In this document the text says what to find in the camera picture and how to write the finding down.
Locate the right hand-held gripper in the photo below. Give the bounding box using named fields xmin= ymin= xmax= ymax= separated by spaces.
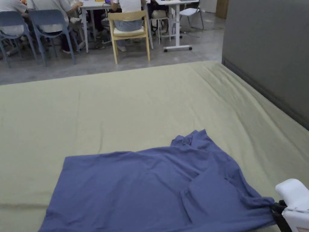
xmin=270 ymin=178 xmax=309 ymax=232

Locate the dark blue shirt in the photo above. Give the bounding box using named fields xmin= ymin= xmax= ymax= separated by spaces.
xmin=38 ymin=129 xmax=277 ymax=232

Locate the bed with pale green sheet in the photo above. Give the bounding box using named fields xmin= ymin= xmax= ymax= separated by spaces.
xmin=0 ymin=60 xmax=309 ymax=232

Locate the white table on wheels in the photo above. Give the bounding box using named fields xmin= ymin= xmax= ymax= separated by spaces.
xmin=154 ymin=0 xmax=201 ymax=53

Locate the white folding chair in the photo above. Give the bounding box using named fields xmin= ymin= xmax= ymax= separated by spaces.
xmin=179 ymin=0 xmax=205 ymax=30

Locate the small stool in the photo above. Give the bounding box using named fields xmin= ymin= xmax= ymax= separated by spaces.
xmin=149 ymin=10 xmax=171 ymax=45

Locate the wooden chair with cushion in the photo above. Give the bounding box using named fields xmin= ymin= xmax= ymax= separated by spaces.
xmin=107 ymin=10 xmax=151 ymax=64

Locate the blue plastic chair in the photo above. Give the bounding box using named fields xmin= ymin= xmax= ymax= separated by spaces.
xmin=0 ymin=11 xmax=38 ymax=68
xmin=28 ymin=9 xmax=81 ymax=67

